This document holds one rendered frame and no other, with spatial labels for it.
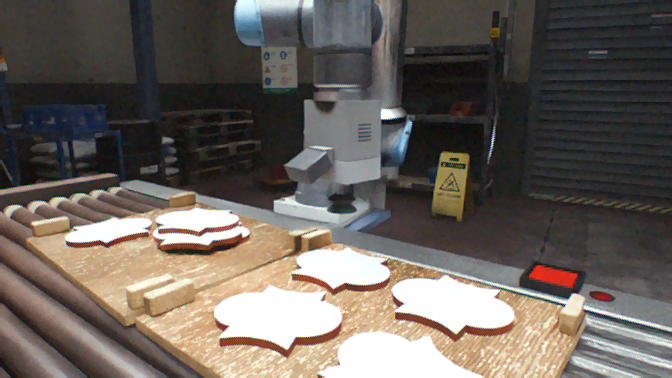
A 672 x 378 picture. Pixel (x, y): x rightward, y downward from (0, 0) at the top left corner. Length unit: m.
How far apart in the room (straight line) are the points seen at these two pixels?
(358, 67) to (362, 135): 0.08
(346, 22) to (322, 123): 0.13
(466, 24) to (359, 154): 4.82
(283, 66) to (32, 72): 2.94
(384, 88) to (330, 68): 0.48
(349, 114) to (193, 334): 0.31
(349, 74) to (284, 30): 0.17
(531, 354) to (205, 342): 0.34
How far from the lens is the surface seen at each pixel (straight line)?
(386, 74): 1.03
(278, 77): 6.43
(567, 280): 0.72
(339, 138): 0.55
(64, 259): 0.81
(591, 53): 5.12
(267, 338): 0.48
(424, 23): 5.48
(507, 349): 0.51
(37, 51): 5.83
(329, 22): 0.56
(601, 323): 0.65
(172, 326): 0.55
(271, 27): 0.69
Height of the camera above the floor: 1.20
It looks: 14 degrees down
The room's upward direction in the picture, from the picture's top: straight up
